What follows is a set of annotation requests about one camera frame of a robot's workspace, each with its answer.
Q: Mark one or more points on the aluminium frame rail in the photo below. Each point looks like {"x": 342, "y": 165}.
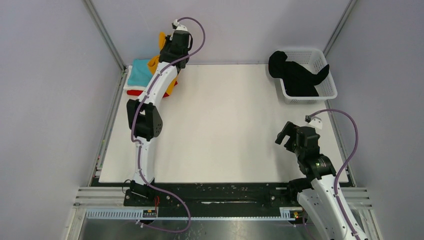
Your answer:
{"x": 113, "y": 89}
{"x": 339, "y": 26}

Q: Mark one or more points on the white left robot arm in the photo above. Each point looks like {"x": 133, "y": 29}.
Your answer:
{"x": 144, "y": 120}

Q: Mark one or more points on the aluminium frame rail left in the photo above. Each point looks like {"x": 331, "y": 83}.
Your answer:
{"x": 113, "y": 89}

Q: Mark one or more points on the black t-shirt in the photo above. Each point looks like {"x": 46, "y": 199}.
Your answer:
{"x": 298, "y": 81}

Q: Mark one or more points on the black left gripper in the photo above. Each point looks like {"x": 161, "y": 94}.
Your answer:
{"x": 168, "y": 41}

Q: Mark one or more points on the aluminium frame rail right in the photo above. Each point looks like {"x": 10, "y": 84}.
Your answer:
{"x": 339, "y": 26}

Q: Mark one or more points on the folded white t-shirt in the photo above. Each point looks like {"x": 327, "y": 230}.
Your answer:
{"x": 126, "y": 86}

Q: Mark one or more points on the yellow t-shirt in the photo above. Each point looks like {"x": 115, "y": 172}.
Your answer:
{"x": 153, "y": 64}

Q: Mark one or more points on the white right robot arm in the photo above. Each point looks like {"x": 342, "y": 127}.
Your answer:
{"x": 318, "y": 192}

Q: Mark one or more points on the white plastic laundry basket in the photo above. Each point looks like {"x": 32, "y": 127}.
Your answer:
{"x": 313, "y": 60}

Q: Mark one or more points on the white slotted cable duct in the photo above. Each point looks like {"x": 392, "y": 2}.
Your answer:
{"x": 143, "y": 214}

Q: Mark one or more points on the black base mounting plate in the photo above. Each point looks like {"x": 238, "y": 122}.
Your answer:
{"x": 274, "y": 194}

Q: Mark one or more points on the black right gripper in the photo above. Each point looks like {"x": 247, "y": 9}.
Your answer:
{"x": 290, "y": 130}

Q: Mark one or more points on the folded turquoise t-shirt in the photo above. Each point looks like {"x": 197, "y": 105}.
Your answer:
{"x": 140, "y": 75}

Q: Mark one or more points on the folded red t-shirt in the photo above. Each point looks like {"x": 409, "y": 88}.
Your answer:
{"x": 134, "y": 93}

